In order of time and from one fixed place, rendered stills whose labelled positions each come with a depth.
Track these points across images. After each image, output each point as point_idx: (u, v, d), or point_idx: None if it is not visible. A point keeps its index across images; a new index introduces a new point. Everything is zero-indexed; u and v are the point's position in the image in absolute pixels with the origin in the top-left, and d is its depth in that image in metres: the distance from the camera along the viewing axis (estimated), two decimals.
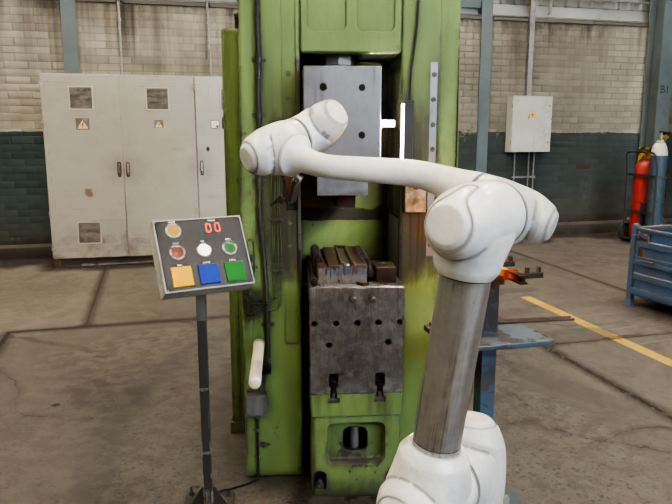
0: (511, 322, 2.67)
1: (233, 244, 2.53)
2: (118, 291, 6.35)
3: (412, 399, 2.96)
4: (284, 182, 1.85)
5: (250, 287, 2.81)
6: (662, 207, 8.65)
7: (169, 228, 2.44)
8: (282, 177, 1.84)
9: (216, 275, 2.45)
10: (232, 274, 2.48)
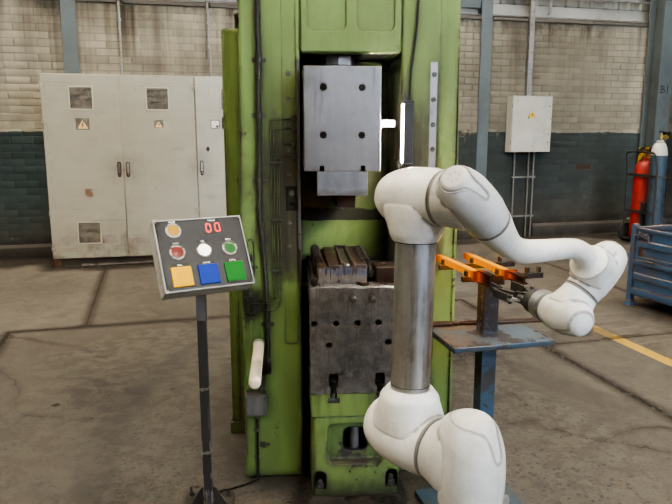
0: (511, 322, 2.67)
1: (233, 244, 2.53)
2: (118, 291, 6.35)
3: None
4: None
5: (250, 287, 2.81)
6: (662, 207, 8.65)
7: (169, 228, 2.44)
8: None
9: (216, 275, 2.45)
10: (232, 274, 2.48)
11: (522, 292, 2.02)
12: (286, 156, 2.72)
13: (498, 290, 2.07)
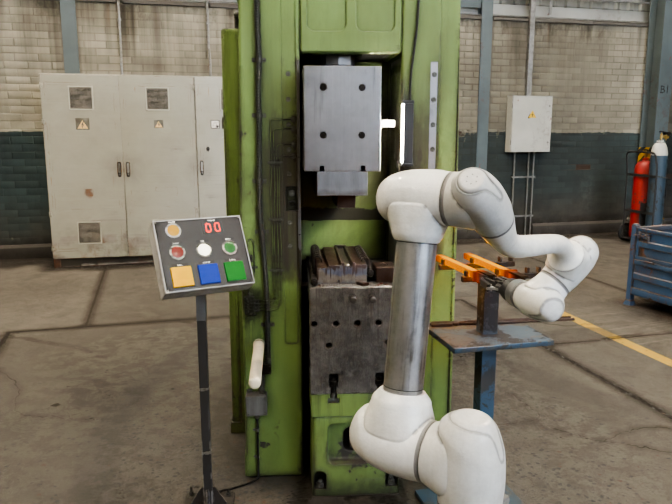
0: (511, 322, 2.67)
1: (233, 244, 2.53)
2: (118, 291, 6.35)
3: None
4: None
5: (250, 287, 2.81)
6: (662, 207, 8.65)
7: (169, 228, 2.44)
8: None
9: (216, 275, 2.45)
10: (232, 274, 2.48)
11: (500, 282, 2.15)
12: (286, 156, 2.72)
13: (483, 279, 2.22)
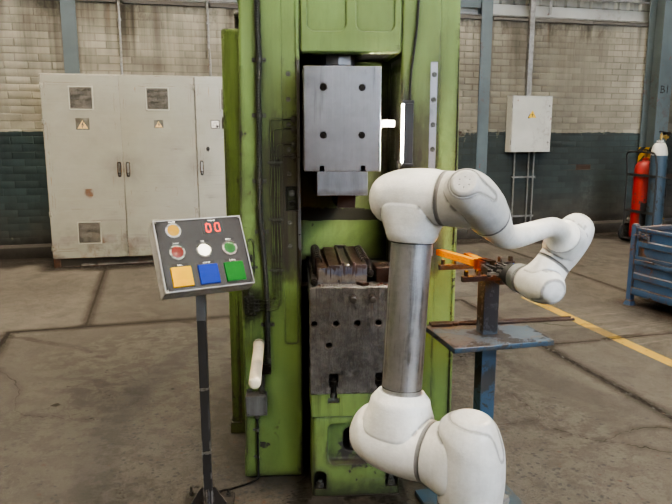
0: (511, 322, 2.67)
1: (233, 244, 2.53)
2: (118, 291, 6.35)
3: None
4: None
5: (250, 287, 2.81)
6: (662, 207, 8.65)
7: (169, 228, 2.44)
8: None
9: (216, 275, 2.45)
10: (232, 274, 2.48)
11: (501, 267, 2.15)
12: (286, 156, 2.72)
13: (484, 266, 2.21)
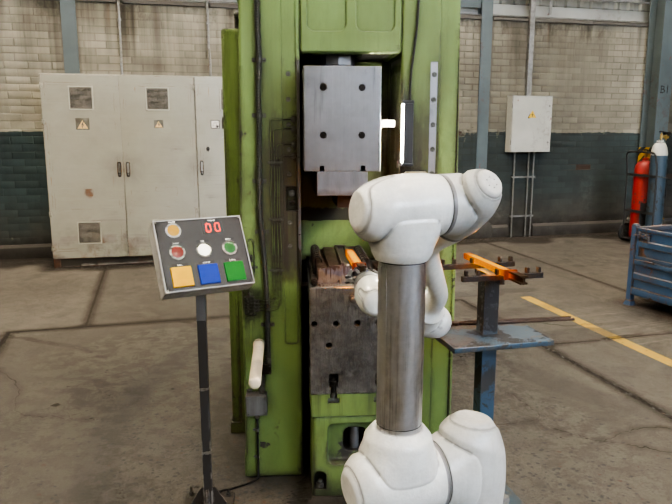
0: (511, 322, 2.67)
1: (233, 244, 2.53)
2: (118, 291, 6.35)
3: None
4: None
5: (250, 287, 2.81)
6: (662, 207, 8.65)
7: (169, 228, 2.44)
8: None
9: (216, 275, 2.45)
10: (232, 274, 2.48)
11: (359, 274, 2.10)
12: (286, 156, 2.72)
13: (350, 271, 2.17)
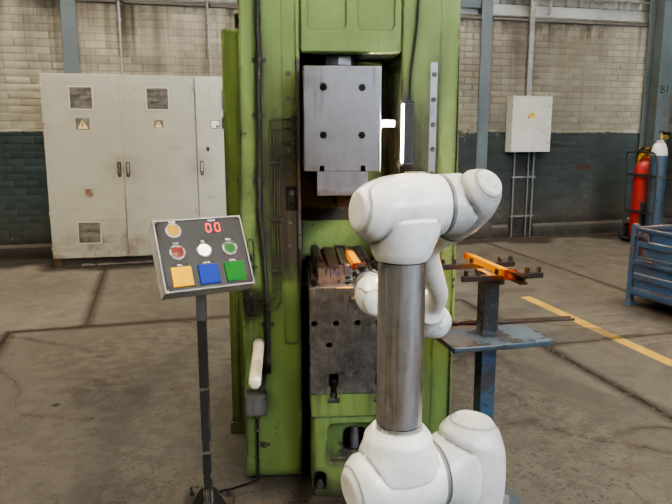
0: (511, 322, 2.67)
1: (233, 244, 2.53)
2: (118, 291, 6.35)
3: None
4: None
5: (250, 287, 2.81)
6: (662, 207, 8.65)
7: (169, 228, 2.44)
8: None
9: (216, 275, 2.45)
10: (232, 274, 2.48)
11: None
12: (286, 156, 2.72)
13: (350, 271, 2.17)
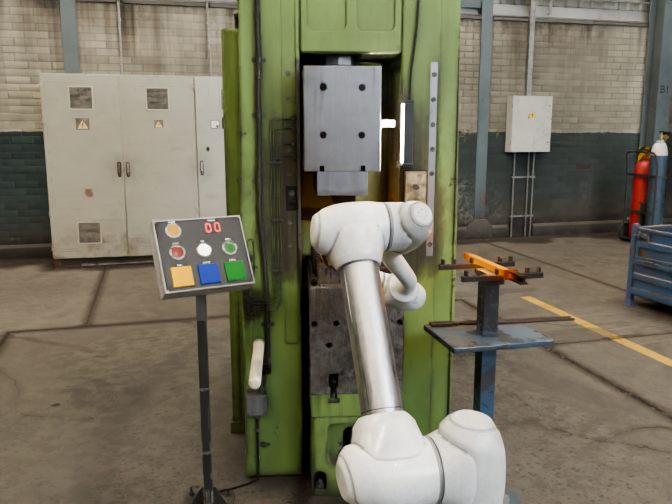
0: (511, 322, 2.67)
1: (233, 244, 2.53)
2: (118, 291, 6.35)
3: (412, 399, 2.96)
4: None
5: (250, 287, 2.81)
6: (662, 207, 8.65)
7: (169, 228, 2.44)
8: None
9: (216, 275, 2.45)
10: (232, 274, 2.48)
11: None
12: (286, 156, 2.72)
13: None
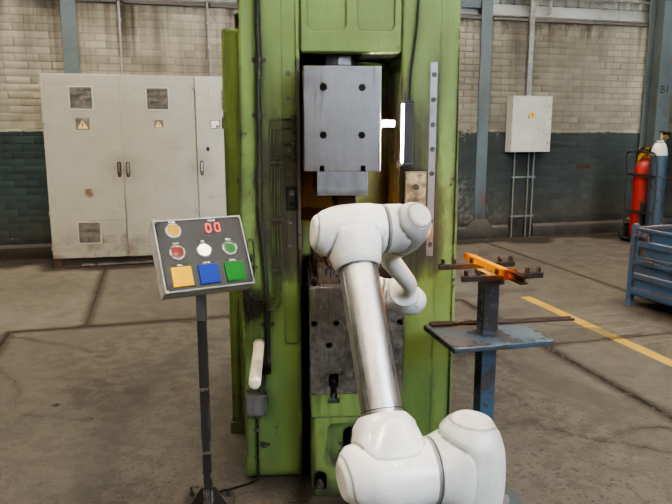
0: (511, 322, 2.67)
1: (233, 244, 2.53)
2: (118, 291, 6.35)
3: (412, 399, 2.96)
4: None
5: (250, 287, 2.81)
6: (662, 207, 8.65)
7: (169, 228, 2.44)
8: None
9: (216, 275, 2.45)
10: (232, 274, 2.48)
11: None
12: (286, 156, 2.72)
13: None
